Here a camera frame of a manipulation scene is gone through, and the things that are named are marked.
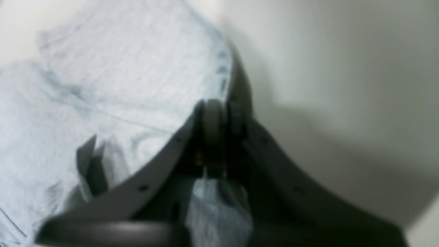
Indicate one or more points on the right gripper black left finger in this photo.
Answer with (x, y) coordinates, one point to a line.
(149, 209)

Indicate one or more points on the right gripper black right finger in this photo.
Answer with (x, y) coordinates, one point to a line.
(288, 208)

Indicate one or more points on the grey T-shirt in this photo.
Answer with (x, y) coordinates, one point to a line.
(127, 71)

